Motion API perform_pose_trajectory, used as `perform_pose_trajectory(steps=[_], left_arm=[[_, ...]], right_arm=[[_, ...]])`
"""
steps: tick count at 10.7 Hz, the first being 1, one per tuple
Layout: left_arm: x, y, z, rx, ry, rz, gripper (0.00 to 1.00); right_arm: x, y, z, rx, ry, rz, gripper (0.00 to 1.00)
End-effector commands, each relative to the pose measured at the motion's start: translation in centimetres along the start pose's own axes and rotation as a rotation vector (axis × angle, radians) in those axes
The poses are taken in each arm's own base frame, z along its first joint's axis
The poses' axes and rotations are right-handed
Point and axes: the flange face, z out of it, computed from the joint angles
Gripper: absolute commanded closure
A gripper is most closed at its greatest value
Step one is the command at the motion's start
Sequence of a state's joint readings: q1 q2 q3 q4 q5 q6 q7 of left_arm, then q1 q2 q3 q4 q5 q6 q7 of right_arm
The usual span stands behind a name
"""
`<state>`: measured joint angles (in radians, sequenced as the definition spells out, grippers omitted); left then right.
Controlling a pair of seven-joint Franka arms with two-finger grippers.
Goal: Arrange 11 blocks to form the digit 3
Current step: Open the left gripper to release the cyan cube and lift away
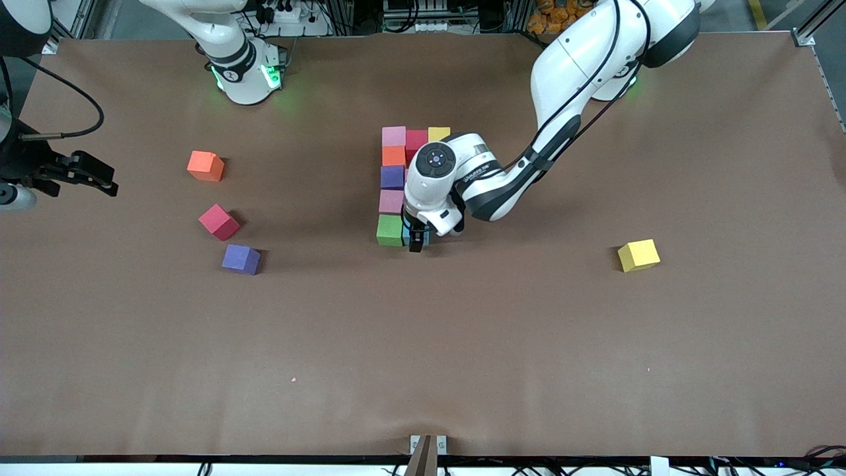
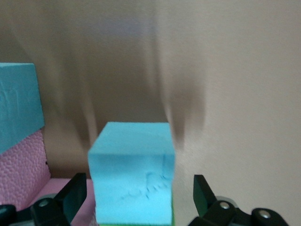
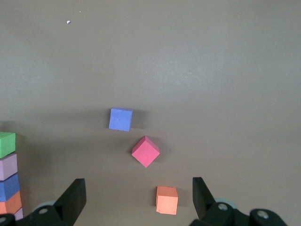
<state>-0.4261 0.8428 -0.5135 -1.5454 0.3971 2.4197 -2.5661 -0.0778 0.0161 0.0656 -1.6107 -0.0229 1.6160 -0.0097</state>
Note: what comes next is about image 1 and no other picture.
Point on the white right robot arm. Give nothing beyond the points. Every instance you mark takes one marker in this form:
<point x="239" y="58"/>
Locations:
<point x="231" y="59"/>

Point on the purple foam cube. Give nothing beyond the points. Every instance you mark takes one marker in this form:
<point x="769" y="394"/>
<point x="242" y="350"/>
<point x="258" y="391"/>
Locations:
<point x="241" y="259"/>
<point x="392" y="177"/>

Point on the bag of orange items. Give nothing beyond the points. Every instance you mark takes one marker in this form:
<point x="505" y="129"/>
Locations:
<point x="555" y="16"/>

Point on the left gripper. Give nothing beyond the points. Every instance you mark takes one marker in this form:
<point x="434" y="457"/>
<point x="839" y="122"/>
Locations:
<point x="416" y="237"/>

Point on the yellow foam cube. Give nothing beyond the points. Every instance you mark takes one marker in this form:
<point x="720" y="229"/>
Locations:
<point x="438" y="133"/>
<point x="639" y="255"/>

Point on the pink foam cube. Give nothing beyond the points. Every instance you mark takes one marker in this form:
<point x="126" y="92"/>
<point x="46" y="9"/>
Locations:
<point x="394" y="135"/>
<point x="391" y="201"/>

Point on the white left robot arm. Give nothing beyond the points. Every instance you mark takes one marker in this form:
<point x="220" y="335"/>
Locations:
<point x="581" y="59"/>

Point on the white table frame rail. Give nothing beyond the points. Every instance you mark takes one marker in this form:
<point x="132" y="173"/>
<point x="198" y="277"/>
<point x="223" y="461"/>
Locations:
<point x="132" y="471"/>

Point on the white power strip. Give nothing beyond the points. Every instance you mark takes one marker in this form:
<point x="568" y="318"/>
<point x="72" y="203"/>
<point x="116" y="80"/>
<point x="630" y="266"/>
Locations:
<point x="287" y="13"/>

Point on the grey electronics box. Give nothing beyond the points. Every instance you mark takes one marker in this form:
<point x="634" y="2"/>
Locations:
<point x="416" y="25"/>

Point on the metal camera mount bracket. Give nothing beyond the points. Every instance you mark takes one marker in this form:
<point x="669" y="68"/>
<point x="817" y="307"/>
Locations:
<point x="428" y="449"/>

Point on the green foam cube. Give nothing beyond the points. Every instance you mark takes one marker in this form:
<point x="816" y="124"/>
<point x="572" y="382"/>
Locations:
<point x="390" y="230"/>

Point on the orange foam cube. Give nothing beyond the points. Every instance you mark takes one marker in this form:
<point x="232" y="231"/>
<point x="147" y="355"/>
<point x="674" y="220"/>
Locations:
<point x="205" y="166"/>
<point x="394" y="156"/>

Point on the aluminium frame profile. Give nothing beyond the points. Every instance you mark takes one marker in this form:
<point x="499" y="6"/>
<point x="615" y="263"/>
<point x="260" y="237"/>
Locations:
<point x="66" y="26"/>
<point x="803" y="38"/>

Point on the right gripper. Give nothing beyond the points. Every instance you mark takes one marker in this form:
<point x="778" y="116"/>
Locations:
<point x="25" y="163"/>

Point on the red foam cube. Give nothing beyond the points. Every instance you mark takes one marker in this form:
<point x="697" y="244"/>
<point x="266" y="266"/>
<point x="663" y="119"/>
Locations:
<point x="415" y="140"/>
<point x="219" y="222"/>

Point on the blue foam cube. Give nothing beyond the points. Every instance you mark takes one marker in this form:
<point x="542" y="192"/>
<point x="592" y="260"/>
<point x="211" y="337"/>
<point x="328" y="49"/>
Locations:
<point x="427" y="236"/>

